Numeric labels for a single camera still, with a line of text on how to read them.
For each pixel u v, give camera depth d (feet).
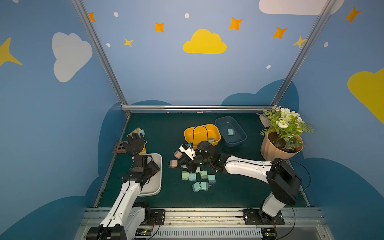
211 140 3.39
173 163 2.98
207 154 2.10
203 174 2.87
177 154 3.12
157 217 2.43
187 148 2.31
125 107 3.80
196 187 2.67
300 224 2.50
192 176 2.83
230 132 3.55
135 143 3.32
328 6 2.27
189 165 2.26
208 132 3.59
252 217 2.46
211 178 2.83
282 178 1.50
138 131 3.55
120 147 3.29
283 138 2.82
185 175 2.82
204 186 2.70
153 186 2.78
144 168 2.16
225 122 3.61
